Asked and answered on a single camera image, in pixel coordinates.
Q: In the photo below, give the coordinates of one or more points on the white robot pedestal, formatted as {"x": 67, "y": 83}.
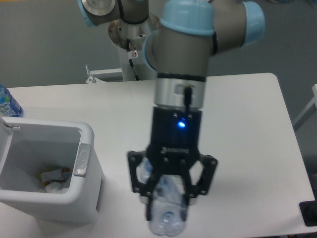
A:
{"x": 129, "y": 39}

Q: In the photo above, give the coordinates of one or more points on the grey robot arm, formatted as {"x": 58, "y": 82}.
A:
{"x": 190, "y": 33}

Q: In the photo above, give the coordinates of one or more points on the blue labelled water bottle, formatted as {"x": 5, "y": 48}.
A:
{"x": 9, "y": 107}

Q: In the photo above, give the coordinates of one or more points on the trash inside bin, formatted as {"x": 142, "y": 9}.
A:
{"x": 56, "y": 181}

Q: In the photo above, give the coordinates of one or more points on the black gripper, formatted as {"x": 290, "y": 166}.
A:
{"x": 173, "y": 150}

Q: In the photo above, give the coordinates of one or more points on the white metal frame right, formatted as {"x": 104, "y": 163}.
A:
{"x": 307, "y": 111}

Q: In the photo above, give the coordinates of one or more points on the white trash can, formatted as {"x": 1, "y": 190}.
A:
{"x": 29, "y": 147}

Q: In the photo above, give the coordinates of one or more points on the black clamp at table edge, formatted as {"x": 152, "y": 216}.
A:
{"x": 309, "y": 212}

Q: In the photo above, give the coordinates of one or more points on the crushed clear plastic bottle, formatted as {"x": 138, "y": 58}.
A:
{"x": 166, "y": 198}

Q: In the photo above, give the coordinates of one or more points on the white bracket left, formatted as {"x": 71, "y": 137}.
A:
{"x": 104, "y": 75}

